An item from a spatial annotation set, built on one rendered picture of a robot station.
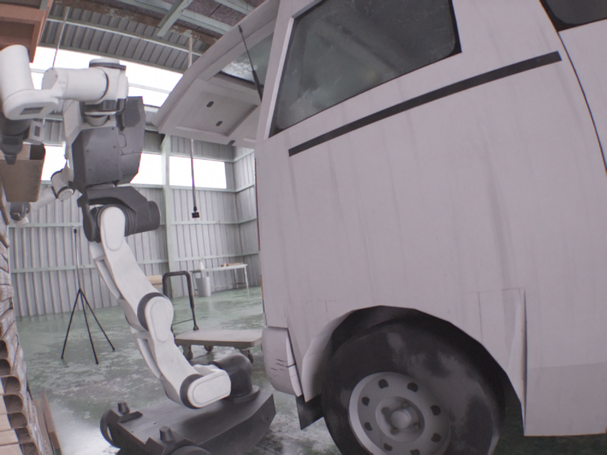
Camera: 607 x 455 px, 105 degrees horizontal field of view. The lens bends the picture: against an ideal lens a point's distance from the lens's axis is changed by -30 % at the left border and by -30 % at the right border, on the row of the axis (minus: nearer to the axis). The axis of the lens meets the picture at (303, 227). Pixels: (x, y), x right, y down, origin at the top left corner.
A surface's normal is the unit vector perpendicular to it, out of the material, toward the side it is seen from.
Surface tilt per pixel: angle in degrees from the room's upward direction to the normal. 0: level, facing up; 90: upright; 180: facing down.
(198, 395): 90
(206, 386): 90
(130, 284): 90
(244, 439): 90
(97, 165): 103
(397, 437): 60
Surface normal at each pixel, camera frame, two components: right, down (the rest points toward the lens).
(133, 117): 0.66, -0.12
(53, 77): -0.21, 0.30
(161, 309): 0.81, -0.16
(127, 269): 0.92, 0.18
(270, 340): -0.69, -0.12
